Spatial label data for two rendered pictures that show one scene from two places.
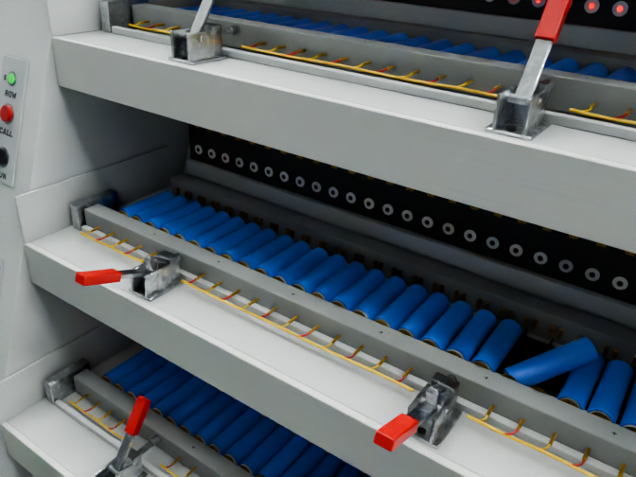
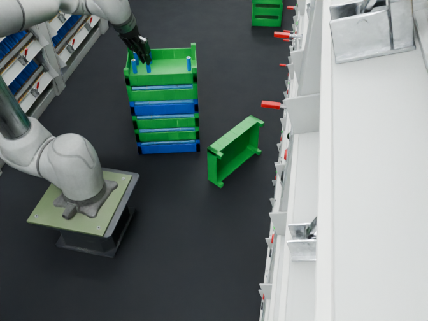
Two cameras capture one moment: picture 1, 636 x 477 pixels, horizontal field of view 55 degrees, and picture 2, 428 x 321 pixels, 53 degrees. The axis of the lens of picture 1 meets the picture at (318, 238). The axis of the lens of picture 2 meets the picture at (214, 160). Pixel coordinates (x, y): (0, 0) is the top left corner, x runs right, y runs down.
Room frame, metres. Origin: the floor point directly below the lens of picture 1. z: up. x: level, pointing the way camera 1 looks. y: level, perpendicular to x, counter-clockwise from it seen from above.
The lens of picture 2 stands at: (0.01, -0.65, 1.47)
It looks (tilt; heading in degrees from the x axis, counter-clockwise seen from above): 45 degrees down; 71
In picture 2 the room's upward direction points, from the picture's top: 1 degrees counter-clockwise
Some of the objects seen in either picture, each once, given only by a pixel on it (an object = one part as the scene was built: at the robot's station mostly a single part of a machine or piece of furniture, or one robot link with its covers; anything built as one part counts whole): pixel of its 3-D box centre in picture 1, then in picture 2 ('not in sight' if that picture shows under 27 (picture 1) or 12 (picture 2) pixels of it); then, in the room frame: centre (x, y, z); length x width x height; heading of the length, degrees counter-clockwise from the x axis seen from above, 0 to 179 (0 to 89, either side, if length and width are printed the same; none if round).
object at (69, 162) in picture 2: not in sight; (73, 163); (-0.11, 0.53, 0.38); 0.18 x 0.16 x 0.22; 137
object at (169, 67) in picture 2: not in sight; (161, 64); (0.32, 0.95, 0.44); 0.30 x 0.20 x 0.08; 164
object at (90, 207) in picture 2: not in sight; (81, 193); (-0.12, 0.51, 0.24); 0.22 x 0.18 x 0.06; 50
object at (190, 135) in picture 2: not in sight; (167, 121); (0.32, 0.95, 0.12); 0.30 x 0.20 x 0.08; 164
